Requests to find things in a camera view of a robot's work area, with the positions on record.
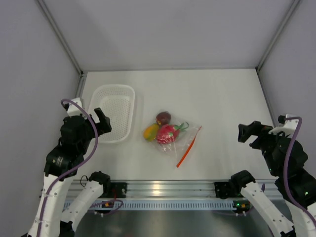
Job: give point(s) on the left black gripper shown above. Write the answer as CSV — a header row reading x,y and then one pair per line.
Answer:
x,y
103,126

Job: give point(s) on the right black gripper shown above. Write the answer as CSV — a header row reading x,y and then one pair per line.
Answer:
x,y
256,128

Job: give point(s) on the fake yellow mango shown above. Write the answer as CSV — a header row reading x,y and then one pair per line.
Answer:
x,y
150,132

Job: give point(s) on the clear zip top bag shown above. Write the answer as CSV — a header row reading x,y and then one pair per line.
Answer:
x,y
179,149

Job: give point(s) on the fake red dragon fruit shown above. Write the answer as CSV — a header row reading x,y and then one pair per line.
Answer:
x,y
168,133

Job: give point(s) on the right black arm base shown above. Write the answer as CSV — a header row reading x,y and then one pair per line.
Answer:
x,y
223,190

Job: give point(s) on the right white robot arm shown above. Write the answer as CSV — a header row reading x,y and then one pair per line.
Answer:
x,y
289,209

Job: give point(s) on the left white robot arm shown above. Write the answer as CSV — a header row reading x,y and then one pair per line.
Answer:
x,y
52,218

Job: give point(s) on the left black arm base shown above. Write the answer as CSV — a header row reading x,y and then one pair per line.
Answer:
x,y
117,190

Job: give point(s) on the white perforated plastic basket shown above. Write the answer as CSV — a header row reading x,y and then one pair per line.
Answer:
x,y
116,102

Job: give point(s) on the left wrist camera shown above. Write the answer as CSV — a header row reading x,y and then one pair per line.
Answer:
x,y
71,106

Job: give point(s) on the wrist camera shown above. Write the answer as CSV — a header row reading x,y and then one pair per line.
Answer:
x,y
286,124
71,106

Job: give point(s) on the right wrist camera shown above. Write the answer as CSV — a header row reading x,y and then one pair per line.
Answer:
x,y
286,124

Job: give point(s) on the aluminium mounting rail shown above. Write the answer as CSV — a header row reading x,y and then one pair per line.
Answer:
x,y
146,189

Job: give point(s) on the white slotted cable duct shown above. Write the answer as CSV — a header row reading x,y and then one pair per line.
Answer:
x,y
217,205

